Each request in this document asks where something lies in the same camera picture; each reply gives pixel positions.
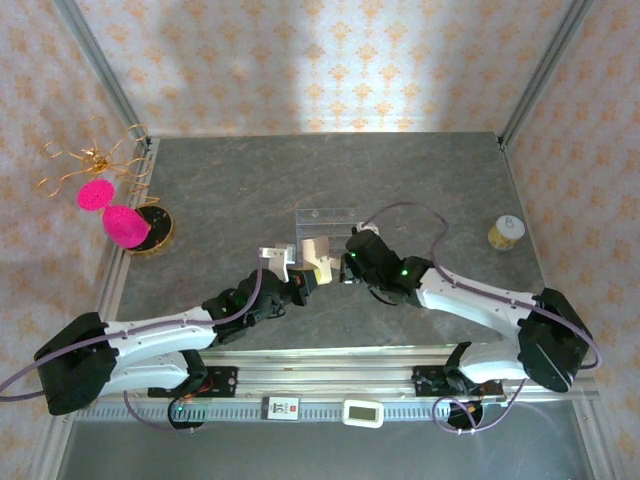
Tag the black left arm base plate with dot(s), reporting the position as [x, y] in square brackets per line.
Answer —
[220, 382]

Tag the small yellow candle jar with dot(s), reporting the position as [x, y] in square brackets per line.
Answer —
[506, 232]

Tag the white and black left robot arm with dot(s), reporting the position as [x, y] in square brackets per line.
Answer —
[150, 345]

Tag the white number label card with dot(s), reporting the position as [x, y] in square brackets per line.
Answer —
[280, 409]

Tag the pink fuzzy round ornament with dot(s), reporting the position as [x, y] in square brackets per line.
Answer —
[96, 196]

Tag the round black gold-rimmed base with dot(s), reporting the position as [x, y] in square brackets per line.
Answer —
[162, 230]

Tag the aluminium frame post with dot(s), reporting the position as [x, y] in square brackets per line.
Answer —
[545, 70]
[100, 70]

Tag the pink fuzzy cone ornament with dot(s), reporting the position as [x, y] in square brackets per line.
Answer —
[125, 226]

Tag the clear acrylic card stand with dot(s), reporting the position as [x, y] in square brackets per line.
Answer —
[325, 222]

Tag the white digital timer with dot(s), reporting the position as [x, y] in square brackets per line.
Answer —
[363, 413]

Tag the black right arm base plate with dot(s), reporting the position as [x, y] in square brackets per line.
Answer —
[430, 380]

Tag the aluminium mounting rail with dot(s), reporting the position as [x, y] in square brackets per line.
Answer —
[320, 380]

